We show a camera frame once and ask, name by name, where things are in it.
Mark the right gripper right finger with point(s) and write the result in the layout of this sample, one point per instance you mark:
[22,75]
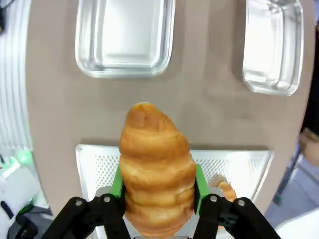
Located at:
[229,221]

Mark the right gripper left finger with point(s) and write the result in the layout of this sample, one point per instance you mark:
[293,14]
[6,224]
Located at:
[82,219]

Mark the golden croissant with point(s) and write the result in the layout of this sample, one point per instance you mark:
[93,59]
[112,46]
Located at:
[228,191]
[154,161]

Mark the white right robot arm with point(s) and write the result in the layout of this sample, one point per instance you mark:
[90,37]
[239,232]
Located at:
[17,189]

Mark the clear plastic container right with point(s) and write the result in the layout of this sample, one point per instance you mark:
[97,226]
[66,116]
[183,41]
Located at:
[271,49]

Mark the clear plastic container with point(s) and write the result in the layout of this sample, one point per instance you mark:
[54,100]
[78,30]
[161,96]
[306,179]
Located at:
[124,37]
[271,49]

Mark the clear plastic container centre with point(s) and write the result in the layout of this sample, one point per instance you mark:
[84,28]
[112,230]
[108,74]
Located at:
[124,37]

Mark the person's left hand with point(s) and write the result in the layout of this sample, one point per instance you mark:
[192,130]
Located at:
[311,149]

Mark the perforated metal baking tray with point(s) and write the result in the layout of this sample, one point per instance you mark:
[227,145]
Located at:
[99,164]

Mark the white aluminium profile base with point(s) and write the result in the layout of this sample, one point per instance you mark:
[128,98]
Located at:
[12,99]

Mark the person's black shirt torso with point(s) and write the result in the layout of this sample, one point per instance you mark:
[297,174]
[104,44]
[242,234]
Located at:
[314,99]

